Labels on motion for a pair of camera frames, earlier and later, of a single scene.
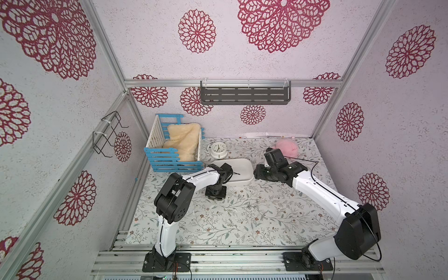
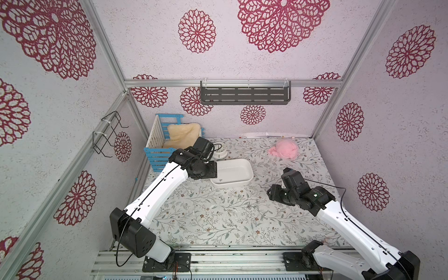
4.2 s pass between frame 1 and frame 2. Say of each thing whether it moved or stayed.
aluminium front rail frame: stayed
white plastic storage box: stayed
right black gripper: moved
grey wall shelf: stayed
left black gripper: moved
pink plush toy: stayed
